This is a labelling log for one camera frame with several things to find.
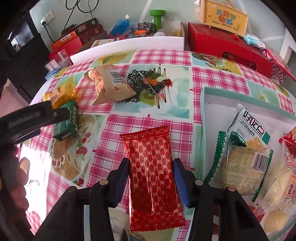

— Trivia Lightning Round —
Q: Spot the green snack box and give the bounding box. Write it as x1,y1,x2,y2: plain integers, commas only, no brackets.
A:
53,100,78,142

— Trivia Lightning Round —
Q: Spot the blue water bottle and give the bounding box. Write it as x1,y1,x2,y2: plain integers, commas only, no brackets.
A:
108,15,132,39

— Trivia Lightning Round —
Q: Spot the person left hand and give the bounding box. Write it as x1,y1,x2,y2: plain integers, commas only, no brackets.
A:
1,144,30,212

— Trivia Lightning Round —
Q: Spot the black cable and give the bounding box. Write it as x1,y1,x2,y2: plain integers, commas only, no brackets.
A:
61,0,100,33

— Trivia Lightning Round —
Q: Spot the green dumbbell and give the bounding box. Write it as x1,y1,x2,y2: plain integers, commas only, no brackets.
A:
149,9,166,32

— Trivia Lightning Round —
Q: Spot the clear wrapped bun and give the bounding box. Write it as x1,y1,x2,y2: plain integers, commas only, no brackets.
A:
256,141,295,214

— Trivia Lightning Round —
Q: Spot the teal rimmed white tray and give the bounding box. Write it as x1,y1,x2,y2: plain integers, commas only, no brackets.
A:
193,86,296,241

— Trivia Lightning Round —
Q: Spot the white green cracker packet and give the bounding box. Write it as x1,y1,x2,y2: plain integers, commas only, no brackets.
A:
227,104,270,149

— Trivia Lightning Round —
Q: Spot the light blue face mask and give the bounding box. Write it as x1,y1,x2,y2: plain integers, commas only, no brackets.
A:
243,34,266,50

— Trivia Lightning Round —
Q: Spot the pink checkered tablecloth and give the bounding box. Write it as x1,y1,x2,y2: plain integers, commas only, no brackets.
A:
21,50,295,233

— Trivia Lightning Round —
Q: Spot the clear plastic box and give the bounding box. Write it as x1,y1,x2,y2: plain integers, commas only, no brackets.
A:
45,49,71,80

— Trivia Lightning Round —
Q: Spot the yellow carry box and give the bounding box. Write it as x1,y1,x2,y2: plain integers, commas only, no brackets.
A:
195,0,248,37

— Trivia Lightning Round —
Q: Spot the yellow jelly cup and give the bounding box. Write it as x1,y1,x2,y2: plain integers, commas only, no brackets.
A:
264,210,288,233

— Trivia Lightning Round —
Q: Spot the orange red flat box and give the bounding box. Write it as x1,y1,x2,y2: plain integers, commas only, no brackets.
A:
51,18,98,50

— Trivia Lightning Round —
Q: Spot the black cabinet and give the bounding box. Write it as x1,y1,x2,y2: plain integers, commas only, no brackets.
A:
1,12,49,103

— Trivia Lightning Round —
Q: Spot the red patterned gift bag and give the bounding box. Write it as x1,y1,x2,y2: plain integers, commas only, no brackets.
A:
265,45,295,85

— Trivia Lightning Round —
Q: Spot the yellow bread packet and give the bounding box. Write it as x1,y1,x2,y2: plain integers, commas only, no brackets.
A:
43,81,80,109

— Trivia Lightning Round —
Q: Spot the beige paper snack bag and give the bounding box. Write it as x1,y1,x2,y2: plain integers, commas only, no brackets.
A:
84,65,136,105

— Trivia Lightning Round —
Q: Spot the green edged cracker pack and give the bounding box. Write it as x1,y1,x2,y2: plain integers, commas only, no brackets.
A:
204,131,273,202

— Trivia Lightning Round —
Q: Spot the white wall socket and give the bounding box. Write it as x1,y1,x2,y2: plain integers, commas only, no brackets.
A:
41,10,55,26

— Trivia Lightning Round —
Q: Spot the red patterned foil packet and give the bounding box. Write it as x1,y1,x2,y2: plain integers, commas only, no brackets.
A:
120,126,186,232

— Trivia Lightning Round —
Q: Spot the small red snack packet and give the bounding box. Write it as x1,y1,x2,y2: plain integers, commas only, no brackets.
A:
279,127,296,158

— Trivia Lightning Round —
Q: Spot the red gift box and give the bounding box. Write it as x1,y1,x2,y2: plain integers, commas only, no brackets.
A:
188,22,273,78

